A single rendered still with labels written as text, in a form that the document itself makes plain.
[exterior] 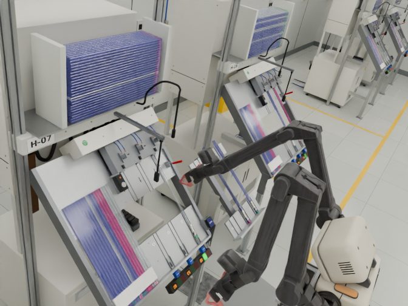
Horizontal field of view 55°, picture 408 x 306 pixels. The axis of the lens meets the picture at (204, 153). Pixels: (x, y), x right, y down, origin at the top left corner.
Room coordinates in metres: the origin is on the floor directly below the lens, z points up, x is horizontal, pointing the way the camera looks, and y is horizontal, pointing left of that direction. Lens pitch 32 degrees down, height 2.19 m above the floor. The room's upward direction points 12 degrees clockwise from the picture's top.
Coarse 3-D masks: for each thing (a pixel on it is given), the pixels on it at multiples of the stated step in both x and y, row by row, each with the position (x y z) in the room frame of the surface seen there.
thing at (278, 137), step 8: (280, 128) 1.37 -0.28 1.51; (272, 136) 1.36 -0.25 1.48; (280, 136) 1.31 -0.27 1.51; (288, 136) 1.30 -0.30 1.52; (256, 144) 1.38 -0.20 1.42; (264, 144) 1.37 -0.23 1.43; (272, 144) 1.35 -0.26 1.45; (240, 152) 1.41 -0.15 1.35; (248, 152) 1.39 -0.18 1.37; (256, 152) 1.38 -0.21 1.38; (224, 160) 1.43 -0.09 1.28; (232, 160) 1.42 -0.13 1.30; (240, 160) 1.40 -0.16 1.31; (224, 168) 1.42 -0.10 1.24; (232, 168) 1.41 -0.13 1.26
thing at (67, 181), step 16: (64, 160) 1.31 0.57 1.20; (80, 160) 1.36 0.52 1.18; (96, 160) 1.41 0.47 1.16; (144, 160) 1.59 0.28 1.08; (160, 160) 1.66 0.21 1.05; (48, 176) 1.21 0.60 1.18; (64, 176) 1.26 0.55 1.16; (80, 176) 1.30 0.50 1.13; (96, 176) 1.35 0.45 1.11; (112, 176) 1.41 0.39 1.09; (128, 176) 1.47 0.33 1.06; (144, 176) 1.53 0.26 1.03; (160, 176) 1.59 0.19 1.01; (64, 192) 1.21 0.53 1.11; (80, 192) 1.25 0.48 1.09; (112, 192) 1.35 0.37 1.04; (128, 192) 1.40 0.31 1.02; (144, 192) 1.46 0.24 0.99
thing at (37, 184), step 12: (36, 180) 1.16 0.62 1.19; (36, 192) 1.16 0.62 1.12; (48, 192) 1.15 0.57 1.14; (48, 204) 1.13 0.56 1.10; (60, 216) 1.11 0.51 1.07; (60, 228) 1.10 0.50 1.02; (72, 240) 1.07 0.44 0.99; (72, 252) 1.06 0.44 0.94; (84, 264) 1.03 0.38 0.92; (84, 276) 1.03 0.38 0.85; (96, 288) 1.00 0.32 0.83; (96, 300) 1.00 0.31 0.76; (108, 300) 0.98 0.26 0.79
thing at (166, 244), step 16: (192, 208) 1.60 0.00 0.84; (176, 224) 1.46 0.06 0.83; (192, 224) 1.53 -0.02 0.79; (144, 240) 1.29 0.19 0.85; (160, 240) 1.33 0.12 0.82; (176, 240) 1.39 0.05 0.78; (192, 240) 1.46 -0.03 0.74; (160, 256) 1.28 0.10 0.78; (176, 256) 1.33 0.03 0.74; (160, 272) 1.22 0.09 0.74; (112, 304) 0.99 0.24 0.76
